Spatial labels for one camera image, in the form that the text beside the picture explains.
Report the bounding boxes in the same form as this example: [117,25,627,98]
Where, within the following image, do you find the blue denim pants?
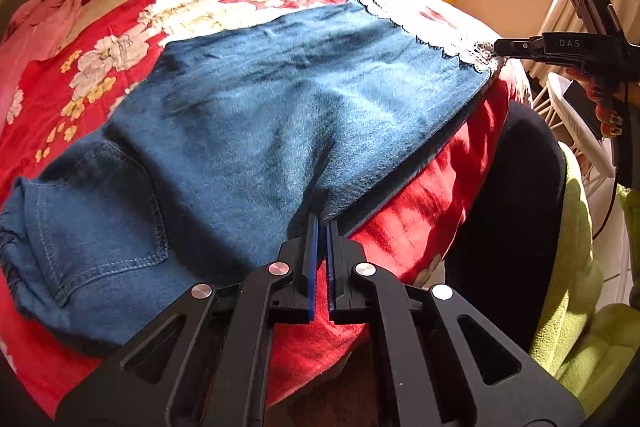
[1,0,497,351]

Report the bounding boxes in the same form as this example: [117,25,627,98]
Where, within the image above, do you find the right green sleeve forearm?
[529,144,639,416]

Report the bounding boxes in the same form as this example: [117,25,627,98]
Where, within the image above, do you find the person's right hand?
[564,67,639,138]

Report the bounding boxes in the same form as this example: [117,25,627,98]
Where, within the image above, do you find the white plastic rack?
[534,72,615,197]

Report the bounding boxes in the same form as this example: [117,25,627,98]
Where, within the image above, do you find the red floral bedspread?
[1,0,527,414]

